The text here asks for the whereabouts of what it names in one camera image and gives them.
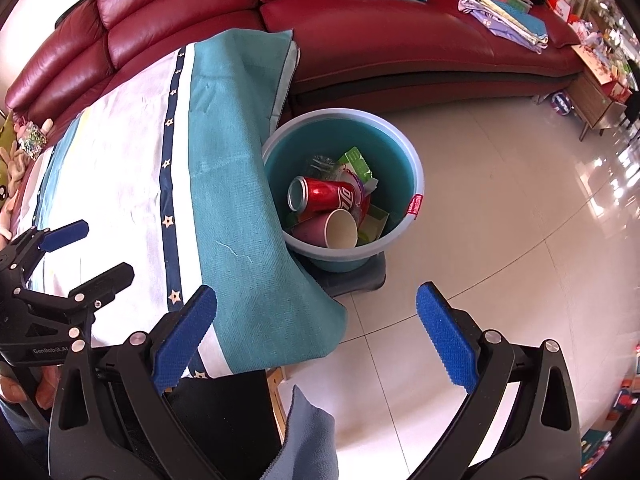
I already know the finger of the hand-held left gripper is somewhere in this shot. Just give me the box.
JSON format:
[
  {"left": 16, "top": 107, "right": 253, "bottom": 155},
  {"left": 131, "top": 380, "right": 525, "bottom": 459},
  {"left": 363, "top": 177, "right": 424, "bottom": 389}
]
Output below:
[
  {"left": 67, "top": 261, "right": 136, "bottom": 311},
  {"left": 0, "top": 219, "right": 91, "bottom": 286}
]

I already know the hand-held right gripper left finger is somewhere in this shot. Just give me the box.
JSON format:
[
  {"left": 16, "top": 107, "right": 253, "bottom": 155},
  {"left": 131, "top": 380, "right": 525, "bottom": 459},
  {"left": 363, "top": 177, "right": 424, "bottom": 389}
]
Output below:
[{"left": 47, "top": 285, "right": 221, "bottom": 480}]

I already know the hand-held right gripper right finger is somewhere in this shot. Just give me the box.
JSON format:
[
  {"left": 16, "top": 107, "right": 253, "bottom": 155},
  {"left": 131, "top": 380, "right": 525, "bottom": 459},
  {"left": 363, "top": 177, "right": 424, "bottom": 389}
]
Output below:
[{"left": 410, "top": 281, "right": 583, "bottom": 480}]

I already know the white green pancake box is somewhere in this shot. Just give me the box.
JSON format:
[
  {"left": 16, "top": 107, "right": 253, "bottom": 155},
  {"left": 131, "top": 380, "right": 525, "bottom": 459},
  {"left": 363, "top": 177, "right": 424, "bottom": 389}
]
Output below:
[{"left": 357, "top": 204, "right": 390, "bottom": 246}]

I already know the pink paper cup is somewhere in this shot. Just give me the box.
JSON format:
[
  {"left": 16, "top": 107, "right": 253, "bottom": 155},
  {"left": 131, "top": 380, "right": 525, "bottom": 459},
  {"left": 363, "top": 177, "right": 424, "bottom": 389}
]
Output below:
[{"left": 290, "top": 208, "right": 359, "bottom": 250}]

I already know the blue plastic bucket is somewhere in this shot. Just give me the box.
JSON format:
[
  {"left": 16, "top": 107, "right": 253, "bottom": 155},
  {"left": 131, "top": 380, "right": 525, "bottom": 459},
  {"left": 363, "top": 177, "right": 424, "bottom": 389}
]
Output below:
[{"left": 261, "top": 107, "right": 426, "bottom": 273}]

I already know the red soda can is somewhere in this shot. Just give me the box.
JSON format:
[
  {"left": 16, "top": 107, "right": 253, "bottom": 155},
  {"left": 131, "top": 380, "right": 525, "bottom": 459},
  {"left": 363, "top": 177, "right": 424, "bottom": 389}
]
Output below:
[{"left": 287, "top": 176, "right": 362, "bottom": 212}]

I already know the green white medicine box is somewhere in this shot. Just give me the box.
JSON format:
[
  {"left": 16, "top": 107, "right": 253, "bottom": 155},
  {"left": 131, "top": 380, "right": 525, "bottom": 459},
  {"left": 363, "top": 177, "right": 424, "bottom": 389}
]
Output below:
[{"left": 336, "top": 146, "right": 378, "bottom": 196}]

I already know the person's left hand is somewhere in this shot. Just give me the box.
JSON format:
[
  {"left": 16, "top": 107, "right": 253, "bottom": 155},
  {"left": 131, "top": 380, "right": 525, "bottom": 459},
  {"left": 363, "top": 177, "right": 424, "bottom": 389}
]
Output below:
[{"left": 0, "top": 364, "right": 63, "bottom": 411}]

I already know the green plush toy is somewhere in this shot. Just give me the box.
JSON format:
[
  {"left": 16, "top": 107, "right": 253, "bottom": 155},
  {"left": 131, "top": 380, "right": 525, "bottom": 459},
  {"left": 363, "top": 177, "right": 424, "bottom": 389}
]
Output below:
[{"left": 0, "top": 110, "right": 13, "bottom": 196}]

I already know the pink plush toy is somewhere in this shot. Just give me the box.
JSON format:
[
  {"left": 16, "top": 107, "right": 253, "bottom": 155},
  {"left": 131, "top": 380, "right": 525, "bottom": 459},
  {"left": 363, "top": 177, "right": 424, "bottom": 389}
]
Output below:
[{"left": 0, "top": 119, "right": 55, "bottom": 211}]

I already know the dark cloth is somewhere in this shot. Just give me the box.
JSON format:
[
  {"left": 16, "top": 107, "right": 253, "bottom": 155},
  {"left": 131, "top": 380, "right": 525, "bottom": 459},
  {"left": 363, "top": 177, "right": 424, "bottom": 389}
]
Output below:
[{"left": 167, "top": 370, "right": 283, "bottom": 480}]

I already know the bag of gold candies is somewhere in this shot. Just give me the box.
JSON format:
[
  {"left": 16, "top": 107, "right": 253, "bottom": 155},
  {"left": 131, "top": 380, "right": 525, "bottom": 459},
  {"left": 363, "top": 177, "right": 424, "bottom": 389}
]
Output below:
[{"left": 17, "top": 122, "right": 51, "bottom": 161}]

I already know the grey blue cloth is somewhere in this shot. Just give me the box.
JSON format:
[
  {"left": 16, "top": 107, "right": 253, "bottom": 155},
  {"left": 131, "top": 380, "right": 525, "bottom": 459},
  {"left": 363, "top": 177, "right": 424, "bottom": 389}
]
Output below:
[{"left": 260, "top": 385, "right": 341, "bottom": 480}]

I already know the blue white ball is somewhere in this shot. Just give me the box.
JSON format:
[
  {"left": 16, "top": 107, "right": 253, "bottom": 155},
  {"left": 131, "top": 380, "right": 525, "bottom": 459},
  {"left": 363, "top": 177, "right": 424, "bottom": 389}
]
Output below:
[{"left": 549, "top": 89, "right": 573, "bottom": 117}]

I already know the wooden cabinet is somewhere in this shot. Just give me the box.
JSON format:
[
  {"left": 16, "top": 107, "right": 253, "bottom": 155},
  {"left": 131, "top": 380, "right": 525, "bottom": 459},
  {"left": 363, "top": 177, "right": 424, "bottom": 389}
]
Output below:
[{"left": 567, "top": 44, "right": 632, "bottom": 142}]

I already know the dark red leather sofa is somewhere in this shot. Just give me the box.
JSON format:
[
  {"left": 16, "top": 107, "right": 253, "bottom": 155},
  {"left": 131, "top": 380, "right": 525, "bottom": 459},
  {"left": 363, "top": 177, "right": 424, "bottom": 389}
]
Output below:
[{"left": 5, "top": 0, "right": 586, "bottom": 126}]

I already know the pile of colourful books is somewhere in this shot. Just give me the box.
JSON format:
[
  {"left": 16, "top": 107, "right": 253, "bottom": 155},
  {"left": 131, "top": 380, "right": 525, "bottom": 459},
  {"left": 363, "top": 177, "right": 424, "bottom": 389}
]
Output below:
[{"left": 459, "top": 0, "right": 551, "bottom": 55}]

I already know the wooden table frame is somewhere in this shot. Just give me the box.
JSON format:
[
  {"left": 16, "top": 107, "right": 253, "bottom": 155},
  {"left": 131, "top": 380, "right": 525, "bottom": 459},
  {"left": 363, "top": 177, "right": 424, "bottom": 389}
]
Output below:
[{"left": 266, "top": 366, "right": 290, "bottom": 433}]

